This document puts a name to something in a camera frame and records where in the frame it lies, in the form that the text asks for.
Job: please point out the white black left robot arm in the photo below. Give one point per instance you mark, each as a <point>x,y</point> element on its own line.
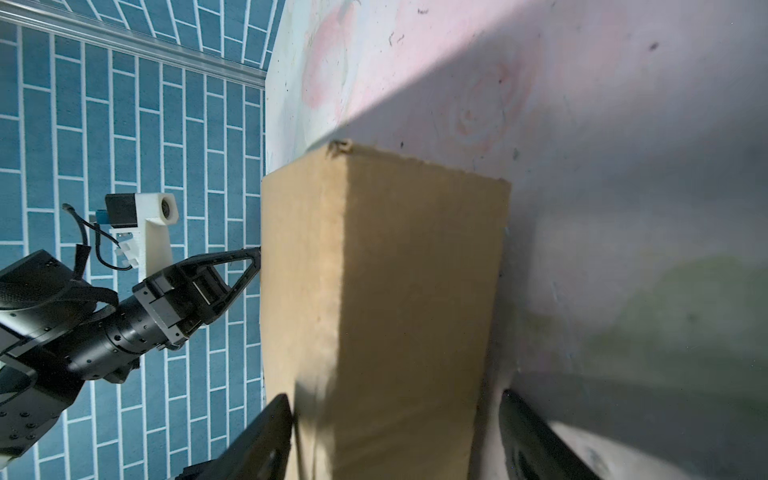
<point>59,332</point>

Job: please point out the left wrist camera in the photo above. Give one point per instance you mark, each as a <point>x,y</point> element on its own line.
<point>140,222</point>

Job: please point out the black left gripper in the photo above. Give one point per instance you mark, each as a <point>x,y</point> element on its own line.
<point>165,310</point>

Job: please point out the brown cardboard paper box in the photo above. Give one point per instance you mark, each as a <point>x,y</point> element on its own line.
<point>377,288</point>

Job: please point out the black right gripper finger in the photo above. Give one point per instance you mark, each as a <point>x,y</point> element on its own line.
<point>532,449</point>

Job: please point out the aluminium left corner post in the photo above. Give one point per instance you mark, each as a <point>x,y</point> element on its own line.
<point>65,24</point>

